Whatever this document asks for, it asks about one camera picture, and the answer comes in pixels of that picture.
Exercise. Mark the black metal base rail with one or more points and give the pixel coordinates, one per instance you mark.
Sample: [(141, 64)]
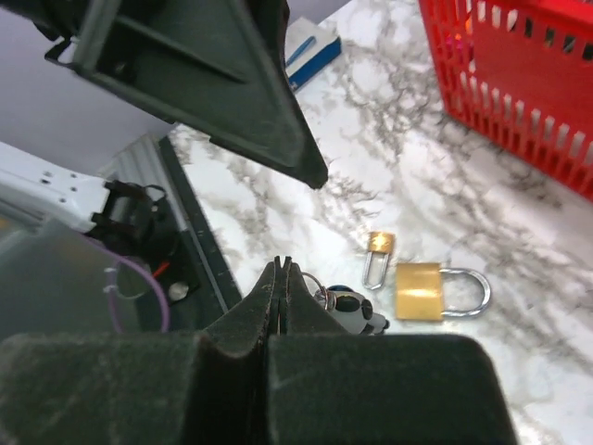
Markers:
[(218, 291)]

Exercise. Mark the large brass padlock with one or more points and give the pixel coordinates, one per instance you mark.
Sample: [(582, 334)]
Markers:
[(419, 292)]

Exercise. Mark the small brass padlock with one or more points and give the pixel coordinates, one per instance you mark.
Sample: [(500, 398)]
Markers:
[(380, 245)]

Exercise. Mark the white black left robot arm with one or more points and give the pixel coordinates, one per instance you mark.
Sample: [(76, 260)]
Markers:
[(122, 216)]

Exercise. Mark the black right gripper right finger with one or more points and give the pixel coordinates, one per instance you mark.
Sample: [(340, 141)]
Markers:
[(326, 386)]

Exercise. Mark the keys with panda keychain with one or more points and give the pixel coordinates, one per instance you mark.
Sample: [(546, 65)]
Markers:
[(349, 308)]

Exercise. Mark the red plastic shopping basket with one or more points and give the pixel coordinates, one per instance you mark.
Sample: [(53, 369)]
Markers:
[(520, 74)]

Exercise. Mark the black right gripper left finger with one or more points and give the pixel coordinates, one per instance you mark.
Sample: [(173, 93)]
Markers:
[(200, 387)]

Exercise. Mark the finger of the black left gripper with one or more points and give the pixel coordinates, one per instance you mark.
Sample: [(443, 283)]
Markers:
[(215, 66)]

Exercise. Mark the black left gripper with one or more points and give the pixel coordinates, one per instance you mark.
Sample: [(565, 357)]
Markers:
[(81, 32)]

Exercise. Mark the blue razor package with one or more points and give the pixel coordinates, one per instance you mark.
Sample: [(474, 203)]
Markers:
[(309, 48)]

